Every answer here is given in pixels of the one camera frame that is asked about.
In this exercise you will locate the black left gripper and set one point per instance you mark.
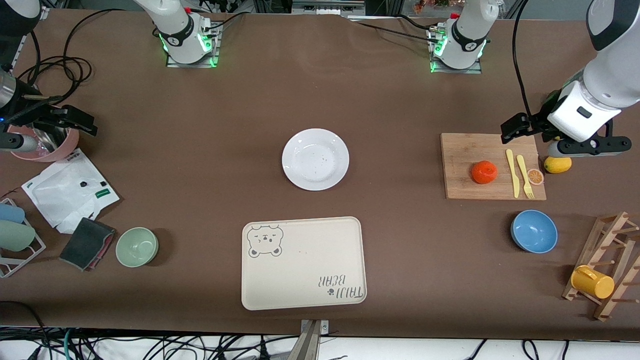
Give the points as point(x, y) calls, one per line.
point(540, 118)

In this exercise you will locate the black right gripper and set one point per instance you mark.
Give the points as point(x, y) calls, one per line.
point(31, 114)

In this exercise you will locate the orange tangerine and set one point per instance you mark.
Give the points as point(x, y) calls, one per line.
point(484, 172)

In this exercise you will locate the white round plate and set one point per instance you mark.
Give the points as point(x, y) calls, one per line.
point(315, 160)

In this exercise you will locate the cream bear print tray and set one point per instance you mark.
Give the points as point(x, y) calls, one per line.
point(305, 270)

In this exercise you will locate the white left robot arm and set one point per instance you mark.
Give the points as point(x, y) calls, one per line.
point(610, 85)

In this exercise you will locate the metal scoop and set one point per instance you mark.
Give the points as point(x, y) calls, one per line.
point(52, 141)

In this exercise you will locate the pink bowl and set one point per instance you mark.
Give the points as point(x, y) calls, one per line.
point(60, 150)

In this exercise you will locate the yellow plastic knife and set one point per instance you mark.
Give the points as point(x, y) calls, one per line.
point(512, 172)

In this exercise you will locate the yellow plastic fork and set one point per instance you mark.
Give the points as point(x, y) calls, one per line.
point(524, 172)

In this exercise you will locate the toy orange slice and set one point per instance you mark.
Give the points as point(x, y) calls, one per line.
point(535, 177)

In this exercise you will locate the yellow lemon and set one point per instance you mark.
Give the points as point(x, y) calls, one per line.
point(557, 165)

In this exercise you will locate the wooden cutting board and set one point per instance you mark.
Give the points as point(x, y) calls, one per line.
point(465, 170)

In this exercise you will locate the white plastic bag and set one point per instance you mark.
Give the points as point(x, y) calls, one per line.
point(60, 195)

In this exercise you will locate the blue bowl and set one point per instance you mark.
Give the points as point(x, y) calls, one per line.
point(534, 231)

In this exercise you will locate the light blue cup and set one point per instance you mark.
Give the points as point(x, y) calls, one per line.
point(11, 213)

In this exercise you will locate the dark grey folded cloth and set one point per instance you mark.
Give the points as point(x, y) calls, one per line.
point(86, 243)

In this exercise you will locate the pale green cup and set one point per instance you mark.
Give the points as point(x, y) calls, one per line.
point(15, 236)

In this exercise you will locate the pale green bowl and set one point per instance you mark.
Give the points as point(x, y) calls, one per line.
point(136, 247)

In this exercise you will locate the wooden mug rack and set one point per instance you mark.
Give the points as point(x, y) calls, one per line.
point(607, 235)

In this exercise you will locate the yellow mug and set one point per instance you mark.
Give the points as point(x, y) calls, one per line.
point(592, 282)

